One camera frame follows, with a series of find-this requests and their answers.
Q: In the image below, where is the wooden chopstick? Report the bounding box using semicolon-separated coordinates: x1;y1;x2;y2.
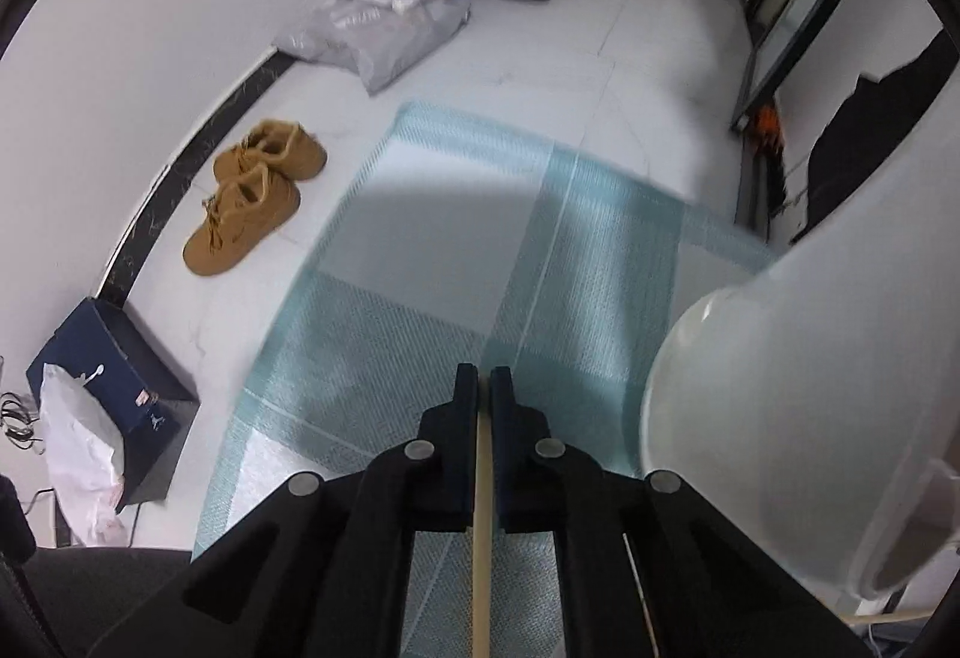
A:
470;377;494;658

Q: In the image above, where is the teal plaid placemat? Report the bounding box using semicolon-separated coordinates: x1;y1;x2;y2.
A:
190;99;783;658

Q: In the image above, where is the white utensil holder cup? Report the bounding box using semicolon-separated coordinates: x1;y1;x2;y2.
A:
640;64;958;599

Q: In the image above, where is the dark blue shoe box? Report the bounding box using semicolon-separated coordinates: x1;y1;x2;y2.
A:
26;298;199;505

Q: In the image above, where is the tan shoe near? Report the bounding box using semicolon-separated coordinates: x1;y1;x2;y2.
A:
182;163;301;277

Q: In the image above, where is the tan shoe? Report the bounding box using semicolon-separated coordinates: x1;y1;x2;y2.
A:
213;119;327;182
182;163;301;277

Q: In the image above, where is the tan shoe far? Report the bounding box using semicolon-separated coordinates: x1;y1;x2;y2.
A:
213;119;327;182

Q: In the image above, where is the white plastic bag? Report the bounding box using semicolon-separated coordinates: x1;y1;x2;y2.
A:
39;364;128;548

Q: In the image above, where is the grey parcel bag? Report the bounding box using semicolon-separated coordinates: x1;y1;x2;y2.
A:
274;0;470;94

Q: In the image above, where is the black hanging jacket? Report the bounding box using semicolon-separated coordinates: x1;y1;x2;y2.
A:
791;29;958;244

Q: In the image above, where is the black stand frame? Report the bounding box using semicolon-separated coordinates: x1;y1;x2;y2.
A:
731;0;843;238

